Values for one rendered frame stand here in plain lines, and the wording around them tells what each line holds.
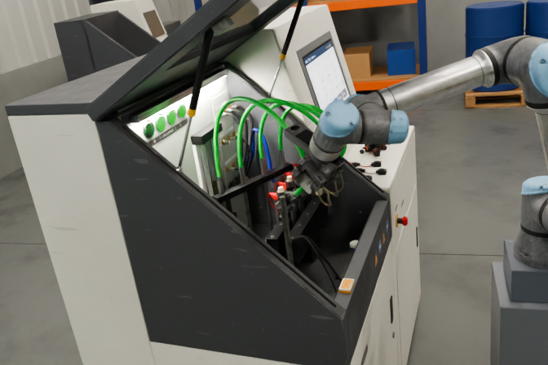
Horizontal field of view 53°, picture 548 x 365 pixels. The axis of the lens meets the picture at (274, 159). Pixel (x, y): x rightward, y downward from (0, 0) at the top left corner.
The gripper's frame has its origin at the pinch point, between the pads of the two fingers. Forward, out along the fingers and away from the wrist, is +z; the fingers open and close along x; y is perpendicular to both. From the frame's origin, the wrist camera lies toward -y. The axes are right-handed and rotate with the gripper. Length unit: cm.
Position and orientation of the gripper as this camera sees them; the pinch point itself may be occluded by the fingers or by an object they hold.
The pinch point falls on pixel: (302, 178)
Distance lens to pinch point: 144.1
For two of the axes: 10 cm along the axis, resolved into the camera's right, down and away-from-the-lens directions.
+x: 7.9, -4.8, 3.8
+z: -1.5, 4.5, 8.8
